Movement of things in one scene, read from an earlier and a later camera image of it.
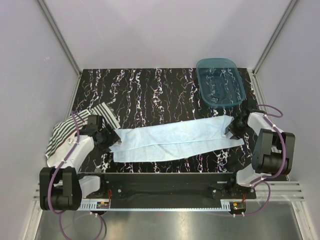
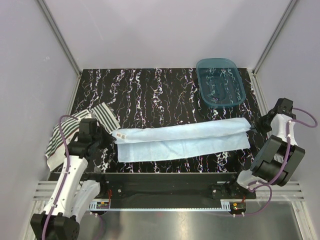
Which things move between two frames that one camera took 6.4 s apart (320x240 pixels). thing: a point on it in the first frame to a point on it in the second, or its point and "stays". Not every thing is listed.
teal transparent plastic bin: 219,85 stays
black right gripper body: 240,126 to 263,125
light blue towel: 174,138 stays
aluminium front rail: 282,191 stays
